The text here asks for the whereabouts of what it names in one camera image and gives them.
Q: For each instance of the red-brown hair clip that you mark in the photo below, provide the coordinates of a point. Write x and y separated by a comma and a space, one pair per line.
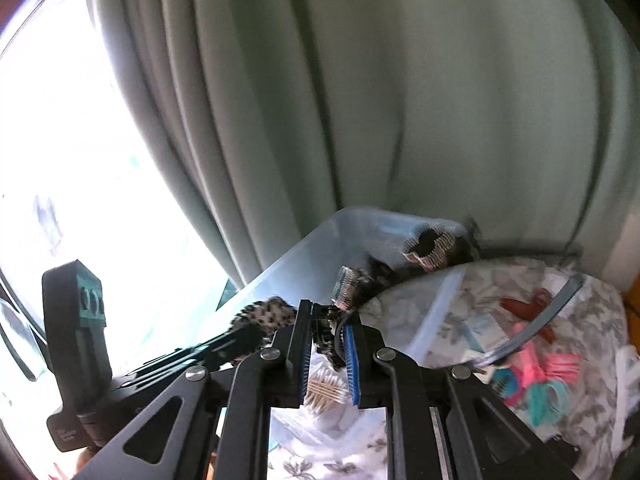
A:
520, 307

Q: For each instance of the pack of cotton swabs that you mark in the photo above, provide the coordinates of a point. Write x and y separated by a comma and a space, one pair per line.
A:
325, 389

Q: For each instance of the pink hair claw clip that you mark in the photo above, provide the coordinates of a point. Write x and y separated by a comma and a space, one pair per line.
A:
555, 362

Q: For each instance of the grey-green curtain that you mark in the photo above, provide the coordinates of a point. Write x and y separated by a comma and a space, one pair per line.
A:
375, 110

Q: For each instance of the clear plastic storage container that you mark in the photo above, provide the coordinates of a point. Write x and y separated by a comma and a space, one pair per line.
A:
300, 255

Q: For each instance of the grey floral bed sheet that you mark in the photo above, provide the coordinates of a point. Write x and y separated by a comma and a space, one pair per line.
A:
575, 440

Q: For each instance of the small teal hair clip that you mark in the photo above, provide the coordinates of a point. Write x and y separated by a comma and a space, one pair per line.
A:
505, 381

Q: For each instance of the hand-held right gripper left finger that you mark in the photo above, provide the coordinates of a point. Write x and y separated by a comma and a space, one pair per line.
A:
302, 360

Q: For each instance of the black hair claw clip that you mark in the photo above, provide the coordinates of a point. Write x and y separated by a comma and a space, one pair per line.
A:
325, 335

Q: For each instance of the blue headband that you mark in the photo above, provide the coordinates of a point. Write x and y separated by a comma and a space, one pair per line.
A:
542, 317

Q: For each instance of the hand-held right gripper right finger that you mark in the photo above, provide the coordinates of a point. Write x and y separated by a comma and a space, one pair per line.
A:
351, 365

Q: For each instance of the light blue small packet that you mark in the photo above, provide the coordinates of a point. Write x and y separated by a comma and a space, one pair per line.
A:
472, 336

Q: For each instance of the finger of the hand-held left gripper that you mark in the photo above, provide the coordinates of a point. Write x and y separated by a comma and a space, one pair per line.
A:
215, 346

